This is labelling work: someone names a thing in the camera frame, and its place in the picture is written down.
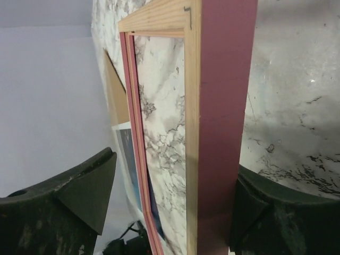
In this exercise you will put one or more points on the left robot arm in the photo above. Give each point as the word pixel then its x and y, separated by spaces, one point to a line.
pixel 138 245

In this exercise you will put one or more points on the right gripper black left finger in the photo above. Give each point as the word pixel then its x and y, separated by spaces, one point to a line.
pixel 63 214

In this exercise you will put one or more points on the brown cardboard backing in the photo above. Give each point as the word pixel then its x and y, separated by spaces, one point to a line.
pixel 116 94

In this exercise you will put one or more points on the pink picture frame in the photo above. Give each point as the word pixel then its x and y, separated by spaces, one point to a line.
pixel 218 39

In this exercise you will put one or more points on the blue landscape photo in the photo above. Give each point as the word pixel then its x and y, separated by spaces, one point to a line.
pixel 124 139

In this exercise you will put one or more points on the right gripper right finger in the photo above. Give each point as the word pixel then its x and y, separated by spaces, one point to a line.
pixel 269 218

